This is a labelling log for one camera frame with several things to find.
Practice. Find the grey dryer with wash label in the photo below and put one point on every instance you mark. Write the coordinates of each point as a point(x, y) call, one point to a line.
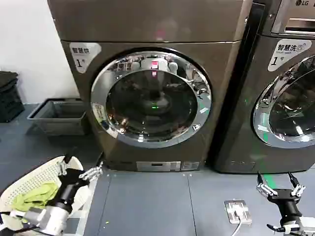
point(241, 123)

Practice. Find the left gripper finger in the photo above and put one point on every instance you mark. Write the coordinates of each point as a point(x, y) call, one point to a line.
point(92, 172)
point(63, 166)

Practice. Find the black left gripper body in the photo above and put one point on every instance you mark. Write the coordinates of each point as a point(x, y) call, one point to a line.
point(70, 182)

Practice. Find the white number label, wash text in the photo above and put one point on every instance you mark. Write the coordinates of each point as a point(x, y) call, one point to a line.
point(288, 54)

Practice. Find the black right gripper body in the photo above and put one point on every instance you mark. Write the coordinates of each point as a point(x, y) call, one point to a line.
point(285, 201)

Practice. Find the green floor tape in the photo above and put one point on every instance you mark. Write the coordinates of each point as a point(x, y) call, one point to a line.
point(269, 180)

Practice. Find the steel floor socket plate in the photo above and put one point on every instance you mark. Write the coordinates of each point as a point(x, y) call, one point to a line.
point(242, 218)

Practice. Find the grey-brown front-load dryer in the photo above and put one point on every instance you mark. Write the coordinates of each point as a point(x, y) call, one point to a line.
point(221, 98)

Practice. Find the white perforated laundry basket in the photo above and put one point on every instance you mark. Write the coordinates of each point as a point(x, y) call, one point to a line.
point(34, 174)

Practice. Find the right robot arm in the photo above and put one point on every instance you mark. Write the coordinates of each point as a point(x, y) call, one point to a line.
point(302, 227)

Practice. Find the green cloth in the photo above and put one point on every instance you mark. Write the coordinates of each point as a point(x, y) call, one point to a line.
point(37, 196)

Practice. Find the white plug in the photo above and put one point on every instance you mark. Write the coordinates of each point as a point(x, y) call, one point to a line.
point(237, 211)

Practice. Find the black plastic crate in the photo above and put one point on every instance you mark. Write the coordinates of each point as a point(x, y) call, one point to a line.
point(9, 108)

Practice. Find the dark folded cloth stack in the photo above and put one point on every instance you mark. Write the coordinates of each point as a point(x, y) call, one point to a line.
point(7, 79)

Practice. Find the chrome glass door, wash-label dryer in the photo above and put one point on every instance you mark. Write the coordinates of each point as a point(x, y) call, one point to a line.
point(290, 110)

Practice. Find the stacked grey machine with drawer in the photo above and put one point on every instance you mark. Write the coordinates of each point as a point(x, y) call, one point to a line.
point(295, 17)

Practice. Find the round chrome glass dryer door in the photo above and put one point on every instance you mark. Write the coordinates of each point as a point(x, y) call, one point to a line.
point(152, 98)

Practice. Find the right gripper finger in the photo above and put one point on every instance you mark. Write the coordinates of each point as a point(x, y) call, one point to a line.
point(263, 188)
point(297, 188)

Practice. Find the grey plastic floor basket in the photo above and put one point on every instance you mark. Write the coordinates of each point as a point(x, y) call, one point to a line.
point(49, 120)

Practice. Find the white number label, dry text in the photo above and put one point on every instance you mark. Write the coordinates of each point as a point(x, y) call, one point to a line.
point(83, 56)

